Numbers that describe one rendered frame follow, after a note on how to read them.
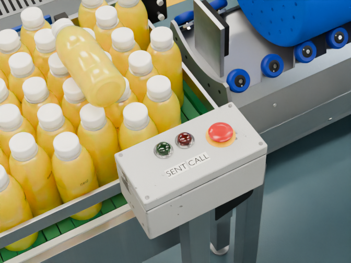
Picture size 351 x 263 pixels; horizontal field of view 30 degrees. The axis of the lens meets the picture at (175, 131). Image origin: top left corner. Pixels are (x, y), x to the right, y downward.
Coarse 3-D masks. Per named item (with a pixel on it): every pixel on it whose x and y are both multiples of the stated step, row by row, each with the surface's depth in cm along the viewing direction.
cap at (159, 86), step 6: (150, 78) 106; (156, 78) 106; (162, 78) 106; (150, 84) 106; (156, 84) 106; (162, 84) 106; (168, 84) 105; (150, 90) 105; (156, 90) 105; (162, 90) 105; (168, 90) 105; (150, 96) 106; (156, 96) 105; (162, 96) 105
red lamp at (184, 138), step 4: (184, 132) 95; (180, 136) 94; (184, 136) 94; (188, 136) 94; (180, 140) 94; (184, 140) 94; (188, 140) 94; (180, 144) 94; (184, 144) 94; (188, 144) 94
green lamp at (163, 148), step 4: (160, 144) 94; (164, 144) 94; (168, 144) 94; (156, 148) 94; (160, 148) 93; (164, 148) 93; (168, 148) 93; (160, 152) 93; (164, 152) 93; (168, 152) 93
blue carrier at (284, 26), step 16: (240, 0) 131; (256, 0) 125; (272, 0) 120; (288, 0) 114; (304, 0) 110; (320, 0) 110; (336, 0) 112; (256, 16) 128; (272, 16) 122; (288, 16) 117; (304, 16) 112; (320, 16) 113; (336, 16) 116; (272, 32) 125; (288, 32) 119; (304, 32) 115; (320, 32) 119
